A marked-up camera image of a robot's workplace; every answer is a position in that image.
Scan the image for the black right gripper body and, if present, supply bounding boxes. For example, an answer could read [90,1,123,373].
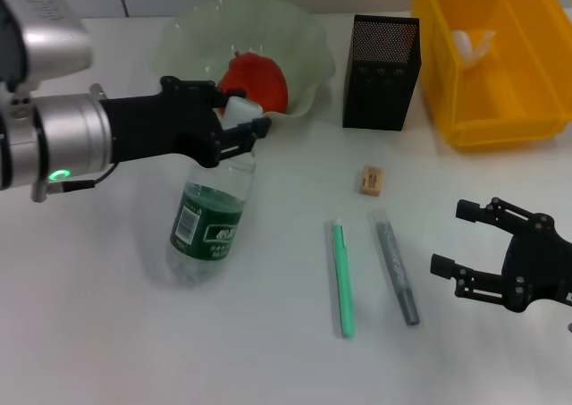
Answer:
[499,214,572,314]

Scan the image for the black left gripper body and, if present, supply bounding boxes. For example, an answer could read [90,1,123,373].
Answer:
[99,81,225,170]

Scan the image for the grey pen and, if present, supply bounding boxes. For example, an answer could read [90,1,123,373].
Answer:
[369,208,421,326]

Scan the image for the red-orange fruit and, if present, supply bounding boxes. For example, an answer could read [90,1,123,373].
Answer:
[216,50,290,115]

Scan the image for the green pen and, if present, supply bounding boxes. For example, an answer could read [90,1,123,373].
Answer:
[329,216,358,339]

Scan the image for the clear green-label water bottle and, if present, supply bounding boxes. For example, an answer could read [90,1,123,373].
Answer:
[165,97,265,291]

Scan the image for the white paper ball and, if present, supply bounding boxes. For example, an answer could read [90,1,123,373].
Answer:
[450,29,497,71]

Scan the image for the pale green glass fruit plate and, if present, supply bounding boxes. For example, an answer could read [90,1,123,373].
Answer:
[154,0,337,120]

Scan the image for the beige eraser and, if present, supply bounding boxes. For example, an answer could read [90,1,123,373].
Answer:
[358,165,385,197]

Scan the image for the black mesh pen holder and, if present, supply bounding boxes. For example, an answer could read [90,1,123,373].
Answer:
[341,13,422,131]

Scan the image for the yellow plastic bin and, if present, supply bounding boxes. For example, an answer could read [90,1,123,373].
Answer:
[410,0,572,152]

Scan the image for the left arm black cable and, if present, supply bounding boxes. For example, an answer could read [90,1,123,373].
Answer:
[46,161,121,195]

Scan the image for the left wrist camera housing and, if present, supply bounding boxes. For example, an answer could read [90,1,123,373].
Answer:
[0,0,96,94]

